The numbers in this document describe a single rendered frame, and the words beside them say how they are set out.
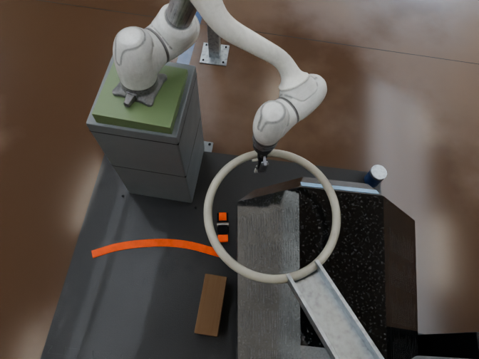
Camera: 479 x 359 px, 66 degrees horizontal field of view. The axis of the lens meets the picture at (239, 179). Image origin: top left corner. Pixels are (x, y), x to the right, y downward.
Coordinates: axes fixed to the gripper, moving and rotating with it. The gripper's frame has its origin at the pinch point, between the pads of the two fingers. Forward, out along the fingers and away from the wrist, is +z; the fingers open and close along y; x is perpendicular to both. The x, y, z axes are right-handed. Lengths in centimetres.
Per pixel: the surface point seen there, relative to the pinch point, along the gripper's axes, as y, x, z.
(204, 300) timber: 46, -29, 67
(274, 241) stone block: 30.8, 1.6, 7.6
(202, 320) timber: 56, -32, 67
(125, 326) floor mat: 52, -73, 80
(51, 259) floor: 9, -112, 86
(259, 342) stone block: 66, -11, 9
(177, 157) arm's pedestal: -17.7, -31.8, 24.9
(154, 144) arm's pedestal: -21.6, -41.1, 16.2
